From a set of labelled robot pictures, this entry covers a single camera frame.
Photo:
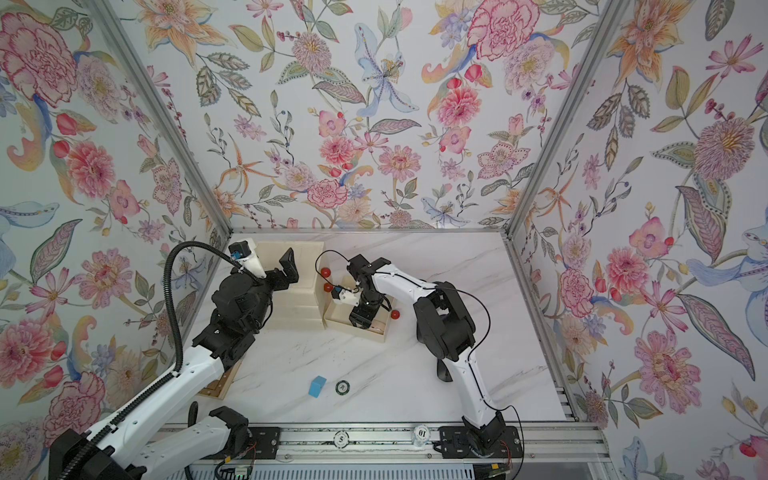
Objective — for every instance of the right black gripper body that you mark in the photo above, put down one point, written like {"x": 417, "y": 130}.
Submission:
{"x": 367, "y": 310}

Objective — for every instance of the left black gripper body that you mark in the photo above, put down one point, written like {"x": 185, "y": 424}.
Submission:
{"x": 262, "y": 290}

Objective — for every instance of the cream drawer cabinet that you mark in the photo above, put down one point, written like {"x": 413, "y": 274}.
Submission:
{"x": 302, "y": 305}

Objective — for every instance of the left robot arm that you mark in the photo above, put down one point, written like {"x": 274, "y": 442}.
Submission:
{"x": 212, "y": 352}

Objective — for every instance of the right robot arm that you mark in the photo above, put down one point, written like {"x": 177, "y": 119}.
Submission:
{"x": 443, "y": 324}

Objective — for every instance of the blue foam block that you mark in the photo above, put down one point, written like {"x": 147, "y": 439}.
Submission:
{"x": 316, "y": 386}

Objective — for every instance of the wooden chessboard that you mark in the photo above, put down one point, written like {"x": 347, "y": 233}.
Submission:
{"x": 219, "y": 388}

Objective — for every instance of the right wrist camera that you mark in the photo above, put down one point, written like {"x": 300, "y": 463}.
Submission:
{"x": 342, "y": 295}

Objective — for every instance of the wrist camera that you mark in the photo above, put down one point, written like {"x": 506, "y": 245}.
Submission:
{"x": 342, "y": 295}
{"x": 244, "y": 253}

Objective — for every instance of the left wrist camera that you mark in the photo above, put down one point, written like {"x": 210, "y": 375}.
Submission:
{"x": 244, "y": 253}

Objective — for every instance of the left aluminium corner post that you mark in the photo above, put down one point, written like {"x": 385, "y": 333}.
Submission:
{"x": 105, "y": 18}

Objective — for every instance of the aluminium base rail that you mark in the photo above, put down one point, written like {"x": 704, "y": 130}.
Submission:
{"x": 531, "y": 442}

